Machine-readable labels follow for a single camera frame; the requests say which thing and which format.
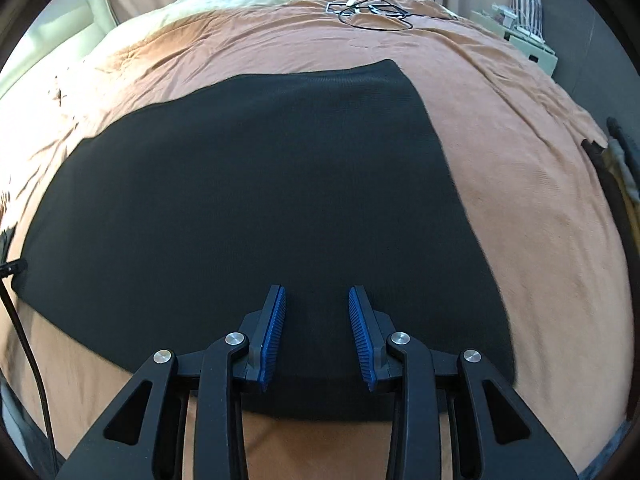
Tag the stack of folded dark clothes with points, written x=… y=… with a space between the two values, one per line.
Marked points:
x=617 y=169

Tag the cream bedside drawer cabinet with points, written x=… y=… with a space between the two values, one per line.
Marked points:
x=540 y=54

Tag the black t-shirt floral trim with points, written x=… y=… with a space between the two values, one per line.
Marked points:
x=168 y=227

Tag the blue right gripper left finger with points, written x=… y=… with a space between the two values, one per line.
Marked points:
x=264 y=330

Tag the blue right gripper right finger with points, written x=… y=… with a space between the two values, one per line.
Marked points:
x=370 y=329

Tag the cream bed headboard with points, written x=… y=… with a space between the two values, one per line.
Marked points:
x=77 y=26

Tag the orange brown duvet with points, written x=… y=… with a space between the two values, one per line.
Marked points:
x=512 y=138

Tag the striped bag on cabinet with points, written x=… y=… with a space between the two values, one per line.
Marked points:
x=529 y=18

